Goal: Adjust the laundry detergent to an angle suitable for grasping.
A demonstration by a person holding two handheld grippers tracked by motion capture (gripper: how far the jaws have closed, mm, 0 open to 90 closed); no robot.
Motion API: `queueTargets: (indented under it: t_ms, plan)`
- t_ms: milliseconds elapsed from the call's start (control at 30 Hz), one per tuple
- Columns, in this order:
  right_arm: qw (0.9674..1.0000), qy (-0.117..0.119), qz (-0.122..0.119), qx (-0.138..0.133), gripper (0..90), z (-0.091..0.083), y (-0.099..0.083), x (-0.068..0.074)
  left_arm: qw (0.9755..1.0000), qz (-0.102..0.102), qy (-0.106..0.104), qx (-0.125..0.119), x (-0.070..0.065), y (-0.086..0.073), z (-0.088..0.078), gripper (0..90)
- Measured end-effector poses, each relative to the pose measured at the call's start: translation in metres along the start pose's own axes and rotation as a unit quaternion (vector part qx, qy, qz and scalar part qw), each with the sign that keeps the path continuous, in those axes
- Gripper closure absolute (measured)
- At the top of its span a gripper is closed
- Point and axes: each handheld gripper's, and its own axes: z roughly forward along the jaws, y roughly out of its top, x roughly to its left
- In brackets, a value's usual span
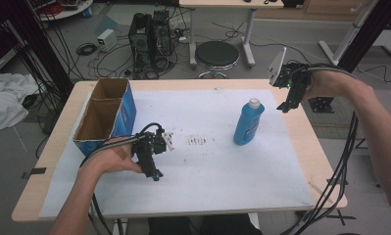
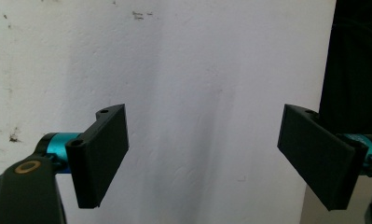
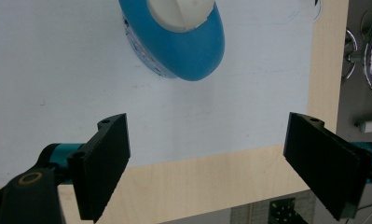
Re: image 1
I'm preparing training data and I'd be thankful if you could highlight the black computer tower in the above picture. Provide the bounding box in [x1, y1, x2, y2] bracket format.
[127, 12, 156, 79]

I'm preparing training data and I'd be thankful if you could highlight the grey shelf rack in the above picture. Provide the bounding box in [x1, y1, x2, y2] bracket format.
[0, 19, 25, 73]

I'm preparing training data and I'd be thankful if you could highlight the open computer case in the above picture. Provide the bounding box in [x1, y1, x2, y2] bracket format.
[152, 10, 175, 74]

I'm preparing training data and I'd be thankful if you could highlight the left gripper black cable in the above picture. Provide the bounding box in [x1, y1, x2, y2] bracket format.
[79, 121, 165, 235]

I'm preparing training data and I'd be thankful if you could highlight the white metal stand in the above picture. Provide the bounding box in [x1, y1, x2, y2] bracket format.
[318, 0, 380, 67]

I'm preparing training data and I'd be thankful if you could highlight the dark floor mat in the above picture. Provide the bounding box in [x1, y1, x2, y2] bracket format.
[292, 84, 373, 140]

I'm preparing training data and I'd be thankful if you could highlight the wooden table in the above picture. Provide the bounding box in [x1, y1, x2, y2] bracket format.
[11, 78, 348, 223]

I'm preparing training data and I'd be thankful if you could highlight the blue bottle with white cap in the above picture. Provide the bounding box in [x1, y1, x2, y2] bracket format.
[232, 97, 266, 147]

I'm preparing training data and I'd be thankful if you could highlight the small white box device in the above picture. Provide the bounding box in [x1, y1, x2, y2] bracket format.
[96, 28, 118, 53]

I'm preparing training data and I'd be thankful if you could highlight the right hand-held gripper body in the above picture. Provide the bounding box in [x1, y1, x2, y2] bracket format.
[268, 47, 313, 94]

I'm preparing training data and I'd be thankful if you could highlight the white cloth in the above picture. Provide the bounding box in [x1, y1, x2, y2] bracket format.
[0, 70, 40, 131]

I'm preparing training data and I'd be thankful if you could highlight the coiled black cable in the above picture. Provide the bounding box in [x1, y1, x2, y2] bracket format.
[75, 42, 99, 57]

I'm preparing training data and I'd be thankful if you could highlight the blue cardboard box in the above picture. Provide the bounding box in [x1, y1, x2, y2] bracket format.
[73, 77, 137, 159]

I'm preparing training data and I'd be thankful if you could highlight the white-legged wooden desk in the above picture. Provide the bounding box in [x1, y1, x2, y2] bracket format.
[178, 0, 285, 69]

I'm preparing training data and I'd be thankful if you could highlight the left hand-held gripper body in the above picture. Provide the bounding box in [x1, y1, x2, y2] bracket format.
[131, 127, 175, 165]

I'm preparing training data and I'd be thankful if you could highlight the person's left hand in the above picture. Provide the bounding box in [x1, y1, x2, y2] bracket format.
[79, 136, 144, 179]

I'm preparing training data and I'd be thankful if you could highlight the white paper sheet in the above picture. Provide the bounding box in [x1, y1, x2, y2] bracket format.
[38, 88, 315, 219]

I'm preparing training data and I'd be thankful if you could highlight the black round stool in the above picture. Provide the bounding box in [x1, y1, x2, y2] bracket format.
[194, 40, 241, 79]

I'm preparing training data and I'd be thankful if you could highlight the right gripper black cable bundle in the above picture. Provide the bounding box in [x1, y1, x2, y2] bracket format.
[279, 63, 361, 235]

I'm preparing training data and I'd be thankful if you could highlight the black floor cable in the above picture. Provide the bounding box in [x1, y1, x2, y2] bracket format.
[212, 21, 334, 70]

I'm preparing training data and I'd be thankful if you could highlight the black tape strip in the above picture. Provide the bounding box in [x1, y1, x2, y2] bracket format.
[21, 166, 48, 180]
[325, 177, 349, 187]

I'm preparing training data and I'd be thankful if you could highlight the black metal post with base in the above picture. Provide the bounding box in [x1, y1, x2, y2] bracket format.
[308, 0, 391, 115]

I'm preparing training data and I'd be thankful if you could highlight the white round table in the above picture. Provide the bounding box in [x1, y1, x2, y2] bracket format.
[35, 0, 94, 23]

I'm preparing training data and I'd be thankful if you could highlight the person's right hand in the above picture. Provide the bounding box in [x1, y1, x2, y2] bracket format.
[302, 70, 351, 102]

